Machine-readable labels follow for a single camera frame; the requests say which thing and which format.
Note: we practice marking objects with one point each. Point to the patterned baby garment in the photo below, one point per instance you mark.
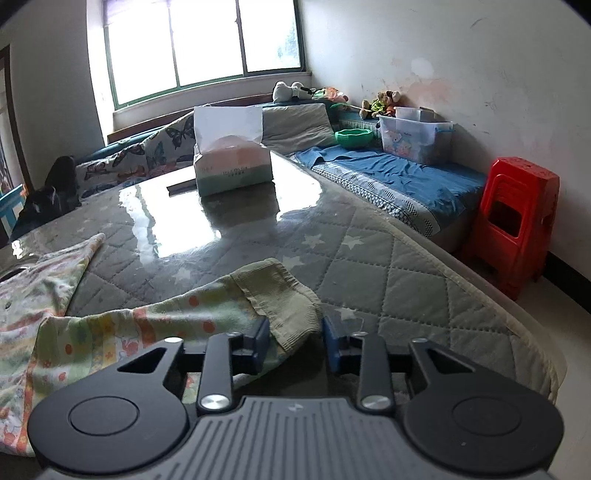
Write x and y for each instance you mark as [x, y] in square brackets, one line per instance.
[161, 323]

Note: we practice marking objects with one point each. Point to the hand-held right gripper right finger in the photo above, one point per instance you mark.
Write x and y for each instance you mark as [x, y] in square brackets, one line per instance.
[331, 344]

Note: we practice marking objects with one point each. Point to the grey pillow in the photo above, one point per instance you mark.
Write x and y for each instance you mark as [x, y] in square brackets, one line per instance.
[295, 127]

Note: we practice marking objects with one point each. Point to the butterfly patterned pillow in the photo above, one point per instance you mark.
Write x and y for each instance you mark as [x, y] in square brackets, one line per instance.
[138, 157]

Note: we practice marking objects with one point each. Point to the clear plastic storage box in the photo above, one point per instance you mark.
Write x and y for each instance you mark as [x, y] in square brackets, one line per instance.
[413, 138]

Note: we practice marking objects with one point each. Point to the blue wooden chair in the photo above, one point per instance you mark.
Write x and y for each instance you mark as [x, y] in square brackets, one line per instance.
[10, 205]

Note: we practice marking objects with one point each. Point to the window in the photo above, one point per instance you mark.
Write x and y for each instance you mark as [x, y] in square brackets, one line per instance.
[203, 46]

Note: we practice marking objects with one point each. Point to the brown plush toy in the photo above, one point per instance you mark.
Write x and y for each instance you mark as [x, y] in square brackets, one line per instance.
[381, 104]

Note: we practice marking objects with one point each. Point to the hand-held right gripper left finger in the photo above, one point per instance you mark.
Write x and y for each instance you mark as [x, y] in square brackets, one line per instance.
[260, 341]

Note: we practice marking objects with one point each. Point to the red plastic stool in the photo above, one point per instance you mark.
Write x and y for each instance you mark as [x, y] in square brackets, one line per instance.
[512, 221]

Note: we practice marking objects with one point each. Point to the dark flat remote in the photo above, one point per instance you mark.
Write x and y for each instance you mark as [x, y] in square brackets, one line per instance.
[181, 187]

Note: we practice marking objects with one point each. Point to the white plush toy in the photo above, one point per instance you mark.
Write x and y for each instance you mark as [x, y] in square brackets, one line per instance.
[288, 91]

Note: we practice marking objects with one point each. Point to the green plastic bowl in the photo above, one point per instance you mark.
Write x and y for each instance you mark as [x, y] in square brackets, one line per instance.
[353, 137]

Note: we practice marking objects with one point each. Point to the black bag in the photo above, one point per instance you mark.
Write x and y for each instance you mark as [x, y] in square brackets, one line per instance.
[48, 198]

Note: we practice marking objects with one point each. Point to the blue bed sheet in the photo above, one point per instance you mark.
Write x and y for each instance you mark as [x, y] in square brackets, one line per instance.
[392, 177]

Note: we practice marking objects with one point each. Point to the tissue pack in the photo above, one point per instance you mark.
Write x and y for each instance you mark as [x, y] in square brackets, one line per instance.
[231, 159]

